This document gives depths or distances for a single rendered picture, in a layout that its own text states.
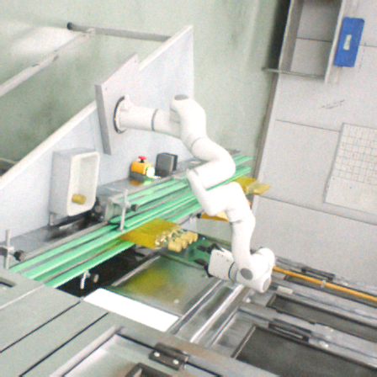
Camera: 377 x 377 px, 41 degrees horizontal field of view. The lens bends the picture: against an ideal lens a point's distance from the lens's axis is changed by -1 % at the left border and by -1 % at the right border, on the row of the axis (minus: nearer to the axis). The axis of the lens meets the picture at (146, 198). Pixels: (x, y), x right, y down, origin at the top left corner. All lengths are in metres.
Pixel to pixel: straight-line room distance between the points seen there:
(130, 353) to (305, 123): 6.95
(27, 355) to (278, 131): 7.13
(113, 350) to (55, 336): 0.10
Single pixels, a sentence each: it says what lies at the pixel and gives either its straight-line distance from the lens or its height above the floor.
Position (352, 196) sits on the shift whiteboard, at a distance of 7.72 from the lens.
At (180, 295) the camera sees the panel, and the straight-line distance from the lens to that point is 1.88.
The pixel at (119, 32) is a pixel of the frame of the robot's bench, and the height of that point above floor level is 0.35.
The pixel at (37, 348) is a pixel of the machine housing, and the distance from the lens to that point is 0.86.
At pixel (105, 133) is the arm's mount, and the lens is 2.02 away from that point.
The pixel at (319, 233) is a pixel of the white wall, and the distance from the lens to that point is 7.91.
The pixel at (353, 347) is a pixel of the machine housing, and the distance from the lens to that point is 1.93.
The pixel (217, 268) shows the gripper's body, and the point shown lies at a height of 1.34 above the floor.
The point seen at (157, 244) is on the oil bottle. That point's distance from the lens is 1.97.
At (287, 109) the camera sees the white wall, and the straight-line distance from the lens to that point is 7.74.
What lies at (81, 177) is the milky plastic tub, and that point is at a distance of 1.92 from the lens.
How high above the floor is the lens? 1.80
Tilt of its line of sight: 24 degrees down
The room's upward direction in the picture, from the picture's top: 106 degrees clockwise
